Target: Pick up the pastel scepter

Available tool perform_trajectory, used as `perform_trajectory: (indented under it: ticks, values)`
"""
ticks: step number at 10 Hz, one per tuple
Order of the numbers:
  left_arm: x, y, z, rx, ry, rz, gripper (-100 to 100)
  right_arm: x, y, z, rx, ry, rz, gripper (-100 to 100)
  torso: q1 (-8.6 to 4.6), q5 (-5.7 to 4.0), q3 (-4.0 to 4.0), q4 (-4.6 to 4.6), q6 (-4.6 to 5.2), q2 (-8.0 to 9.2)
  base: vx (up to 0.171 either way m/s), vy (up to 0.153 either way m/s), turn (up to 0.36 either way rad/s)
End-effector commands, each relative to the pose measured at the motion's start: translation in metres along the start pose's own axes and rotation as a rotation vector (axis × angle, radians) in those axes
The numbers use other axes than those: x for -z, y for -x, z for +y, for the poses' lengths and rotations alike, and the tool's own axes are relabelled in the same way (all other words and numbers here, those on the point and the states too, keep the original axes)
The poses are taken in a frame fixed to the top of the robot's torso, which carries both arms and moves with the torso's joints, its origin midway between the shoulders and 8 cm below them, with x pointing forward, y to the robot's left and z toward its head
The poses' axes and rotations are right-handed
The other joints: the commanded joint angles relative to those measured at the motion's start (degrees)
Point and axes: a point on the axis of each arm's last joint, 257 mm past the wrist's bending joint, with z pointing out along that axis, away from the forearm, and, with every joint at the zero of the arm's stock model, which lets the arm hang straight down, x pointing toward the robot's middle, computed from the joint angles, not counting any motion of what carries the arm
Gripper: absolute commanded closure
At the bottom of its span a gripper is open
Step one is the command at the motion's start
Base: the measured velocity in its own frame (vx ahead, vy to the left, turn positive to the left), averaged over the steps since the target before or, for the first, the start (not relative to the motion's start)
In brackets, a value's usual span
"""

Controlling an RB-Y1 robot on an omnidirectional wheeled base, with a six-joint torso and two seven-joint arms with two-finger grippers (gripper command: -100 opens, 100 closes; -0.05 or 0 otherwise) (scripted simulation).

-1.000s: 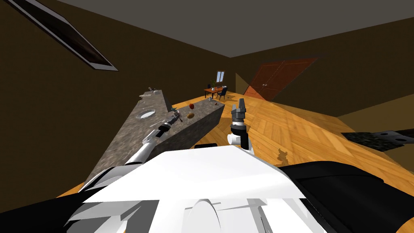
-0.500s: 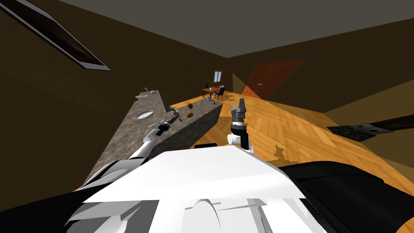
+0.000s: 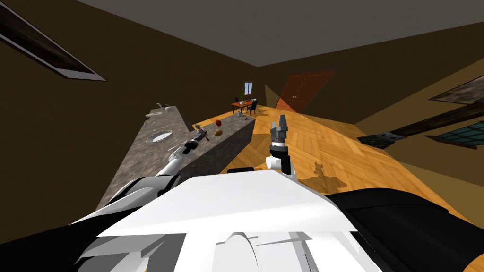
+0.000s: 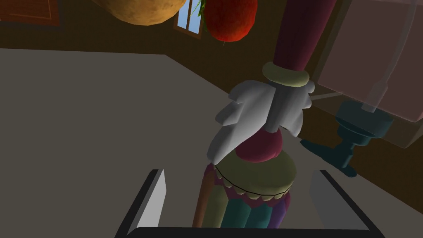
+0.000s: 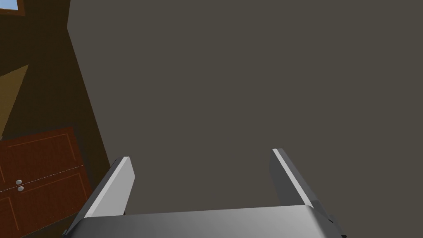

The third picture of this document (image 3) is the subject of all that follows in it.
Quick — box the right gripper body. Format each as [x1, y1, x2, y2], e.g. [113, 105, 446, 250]
[270, 126, 288, 145]

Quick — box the dark teal paned window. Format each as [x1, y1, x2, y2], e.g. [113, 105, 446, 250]
[426, 120, 484, 151]

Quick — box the dark framed wall picture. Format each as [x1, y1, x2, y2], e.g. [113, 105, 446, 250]
[0, 1, 107, 82]

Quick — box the grey framed wall picture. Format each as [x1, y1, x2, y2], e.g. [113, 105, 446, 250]
[428, 75, 484, 105]

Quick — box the reddish brown double door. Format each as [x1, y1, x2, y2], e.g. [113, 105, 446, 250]
[275, 69, 337, 114]

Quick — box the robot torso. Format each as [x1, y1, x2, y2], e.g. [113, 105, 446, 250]
[77, 166, 380, 272]

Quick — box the brown wooden table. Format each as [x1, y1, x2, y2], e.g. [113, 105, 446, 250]
[230, 92, 258, 114]

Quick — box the white round plate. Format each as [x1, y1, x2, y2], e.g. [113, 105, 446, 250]
[146, 129, 173, 144]

